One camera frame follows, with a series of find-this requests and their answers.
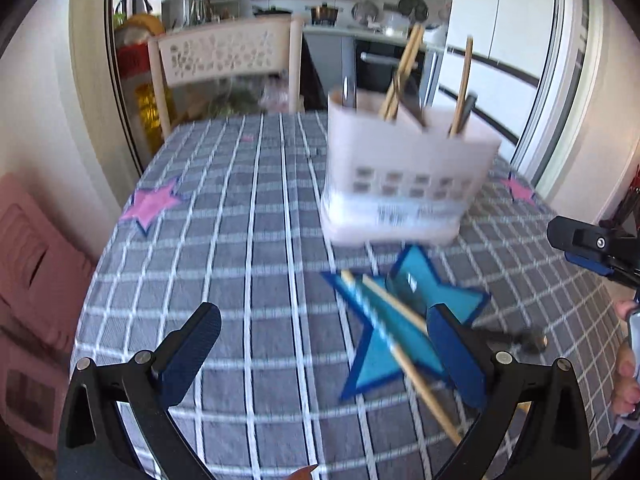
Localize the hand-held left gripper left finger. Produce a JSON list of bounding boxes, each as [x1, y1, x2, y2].
[[57, 301, 223, 480]]

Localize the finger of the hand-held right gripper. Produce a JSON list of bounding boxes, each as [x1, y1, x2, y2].
[[546, 216, 640, 286]]

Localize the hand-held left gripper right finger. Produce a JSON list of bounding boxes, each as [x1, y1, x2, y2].
[[426, 302, 593, 480]]

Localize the bamboo chopstick with patterned end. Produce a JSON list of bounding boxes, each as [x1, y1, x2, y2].
[[340, 270, 463, 446]]

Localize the plain bamboo chopstick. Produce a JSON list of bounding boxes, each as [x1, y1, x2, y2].
[[361, 275, 431, 333], [387, 24, 426, 121], [378, 23, 420, 120], [448, 36, 475, 138]]

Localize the cream plastic utensil holder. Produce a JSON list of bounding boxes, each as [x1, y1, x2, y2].
[[320, 87, 501, 247]]

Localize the person's right hand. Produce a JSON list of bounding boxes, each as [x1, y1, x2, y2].
[[612, 300, 640, 415]]

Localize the red fire extinguisher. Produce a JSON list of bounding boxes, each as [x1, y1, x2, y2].
[[612, 162, 640, 233]]

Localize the grey checked star tablecloth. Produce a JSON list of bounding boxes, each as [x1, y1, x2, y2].
[[70, 110, 626, 480]]

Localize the pink plastic stool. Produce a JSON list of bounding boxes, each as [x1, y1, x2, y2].
[[0, 335, 76, 451], [0, 172, 98, 356]]

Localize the white refrigerator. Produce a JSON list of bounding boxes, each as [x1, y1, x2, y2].
[[440, 0, 558, 156]]

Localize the golden oil bottle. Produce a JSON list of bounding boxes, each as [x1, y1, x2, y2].
[[134, 77, 173, 141]]

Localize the bag of green vegetables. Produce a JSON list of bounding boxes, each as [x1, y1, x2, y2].
[[200, 77, 266, 118]]

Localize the white plastic bag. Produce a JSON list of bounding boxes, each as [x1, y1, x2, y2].
[[260, 80, 293, 113]]

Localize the red plastic bucket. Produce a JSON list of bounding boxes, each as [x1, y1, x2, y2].
[[117, 42, 153, 78]]

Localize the cream plastic basket trolley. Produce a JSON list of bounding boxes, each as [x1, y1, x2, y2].
[[149, 14, 305, 136]]

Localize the yellow round dish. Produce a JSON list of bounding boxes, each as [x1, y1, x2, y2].
[[120, 14, 166, 43]]

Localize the steel pot with lid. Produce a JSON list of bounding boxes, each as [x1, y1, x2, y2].
[[306, 2, 341, 26]]

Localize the large round wall rack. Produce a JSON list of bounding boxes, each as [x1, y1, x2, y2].
[[397, 0, 431, 21]]

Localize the small round wall rack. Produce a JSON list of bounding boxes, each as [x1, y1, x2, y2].
[[350, 0, 378, 23]]

